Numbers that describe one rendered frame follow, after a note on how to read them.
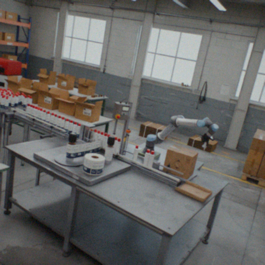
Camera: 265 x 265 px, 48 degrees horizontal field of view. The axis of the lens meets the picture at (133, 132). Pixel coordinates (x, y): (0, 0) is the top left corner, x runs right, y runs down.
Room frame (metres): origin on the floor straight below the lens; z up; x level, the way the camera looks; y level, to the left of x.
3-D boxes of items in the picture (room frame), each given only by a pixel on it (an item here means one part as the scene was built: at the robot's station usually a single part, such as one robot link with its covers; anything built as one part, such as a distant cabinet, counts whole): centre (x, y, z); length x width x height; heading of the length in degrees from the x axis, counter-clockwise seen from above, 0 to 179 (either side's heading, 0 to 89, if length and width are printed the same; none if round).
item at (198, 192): (2.78, -0.71, 0.85); 0.30 x 0.26 x 0.04; 59
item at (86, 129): (3.43, 0.55, 1.01); 0.14 x 0.13 x 0.26; 59
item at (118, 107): (3.42, 0.19, 1.38); 0.17 x 0.10 x 0.19; 114
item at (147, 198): (3.14, 0.09, 0.82); 2.10 x 1.50 x 0.02; 59
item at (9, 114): (4.19, 1.87, 0.71); 0.15 x 0.12 x 0.34; 149
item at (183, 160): (3.19, -0.58, 0.99); 0.30 x 0.24 x 0.27; 66
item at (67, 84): (7.75, 2.02, 0.97); 0.42 x 0.39 x 0.37; 153
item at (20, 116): (4.01, 1.35, 0.47); 1.17 x 0.38 x 0.94; 59
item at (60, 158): (2.86, 0.60, 0.89); 0.31 x 0.31 x 0.01
